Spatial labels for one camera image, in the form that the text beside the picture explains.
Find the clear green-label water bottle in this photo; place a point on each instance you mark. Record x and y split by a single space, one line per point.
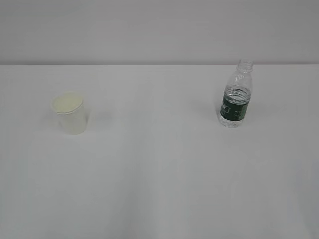
237 95

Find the white paper cup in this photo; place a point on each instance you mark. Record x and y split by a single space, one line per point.
70 111

